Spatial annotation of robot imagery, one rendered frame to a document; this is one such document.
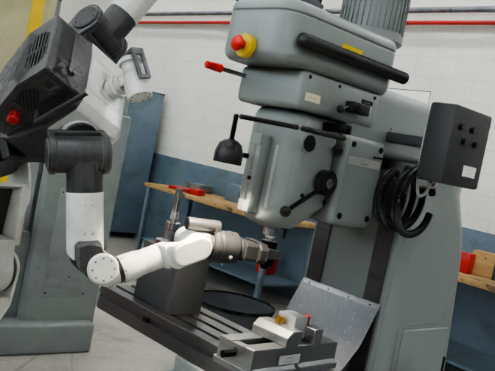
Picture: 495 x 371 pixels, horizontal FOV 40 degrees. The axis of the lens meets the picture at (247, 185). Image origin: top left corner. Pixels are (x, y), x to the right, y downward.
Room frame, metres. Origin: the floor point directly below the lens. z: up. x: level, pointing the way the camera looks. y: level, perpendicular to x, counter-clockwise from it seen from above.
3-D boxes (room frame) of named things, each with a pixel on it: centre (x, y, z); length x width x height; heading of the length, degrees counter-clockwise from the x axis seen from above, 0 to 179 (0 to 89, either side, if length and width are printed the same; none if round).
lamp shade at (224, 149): (1.72, 0.06, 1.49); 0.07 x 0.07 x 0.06
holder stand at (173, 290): (2.18, 0.18, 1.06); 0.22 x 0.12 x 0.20; 39
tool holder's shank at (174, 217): (2.22, 0.21, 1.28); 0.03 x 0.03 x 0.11
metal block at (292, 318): (1.81, -0.19, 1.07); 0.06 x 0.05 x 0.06; 47
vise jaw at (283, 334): (1.77, -0.15, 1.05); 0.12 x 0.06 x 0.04; 47
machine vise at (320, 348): (1.79, -0.17, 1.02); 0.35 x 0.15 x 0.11; 137
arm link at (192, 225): (1.82, 0.09, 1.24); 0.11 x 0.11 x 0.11; 29
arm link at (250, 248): (1.87, -0.01, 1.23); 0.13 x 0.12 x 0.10; 29
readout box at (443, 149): (1.88, -0.54, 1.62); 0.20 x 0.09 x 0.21; 134
